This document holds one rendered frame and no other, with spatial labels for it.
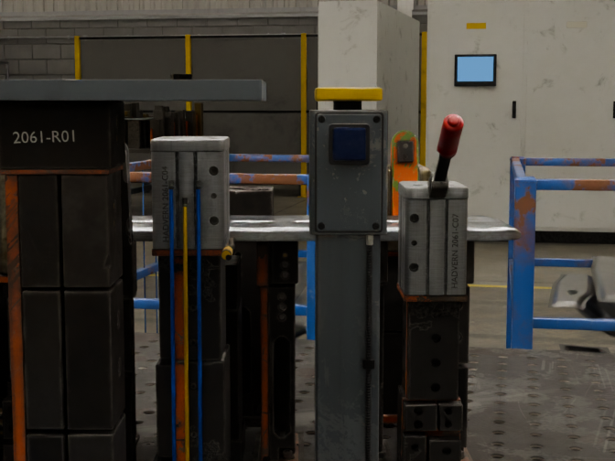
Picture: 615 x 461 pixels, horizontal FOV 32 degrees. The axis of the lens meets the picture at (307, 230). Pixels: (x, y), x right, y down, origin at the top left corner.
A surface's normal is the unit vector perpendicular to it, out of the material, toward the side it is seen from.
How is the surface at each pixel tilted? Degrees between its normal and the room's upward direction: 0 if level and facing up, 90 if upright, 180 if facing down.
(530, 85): 90
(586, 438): 0
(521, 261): 90
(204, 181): 90
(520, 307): 90
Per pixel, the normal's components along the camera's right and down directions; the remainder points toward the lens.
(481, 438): 0.00, -0.99
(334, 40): -0.25, 0.11
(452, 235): 0.01, 0.11
